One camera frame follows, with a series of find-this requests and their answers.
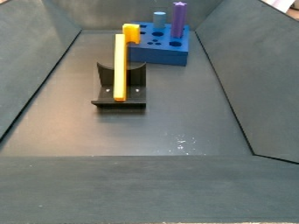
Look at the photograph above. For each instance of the long yellow double-square peg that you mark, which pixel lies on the long yellow double-square peg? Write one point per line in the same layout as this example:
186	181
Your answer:
121	69

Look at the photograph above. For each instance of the yellow notched block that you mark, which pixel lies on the yellow notched block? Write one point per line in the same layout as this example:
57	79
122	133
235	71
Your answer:
131	30

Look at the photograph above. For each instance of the blue peg board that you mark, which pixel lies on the blue peg board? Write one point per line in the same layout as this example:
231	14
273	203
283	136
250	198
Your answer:
159	48

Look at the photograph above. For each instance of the purple star peg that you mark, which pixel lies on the purple star peg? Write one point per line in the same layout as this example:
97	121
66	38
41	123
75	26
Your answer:
179	11

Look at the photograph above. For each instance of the black curved holder stand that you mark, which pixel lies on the black curved holder stand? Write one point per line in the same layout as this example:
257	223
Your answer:
135	88

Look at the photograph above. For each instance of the light blue cylinder peg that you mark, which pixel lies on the light blue cylinder peg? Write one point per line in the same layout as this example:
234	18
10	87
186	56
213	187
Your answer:
159	19

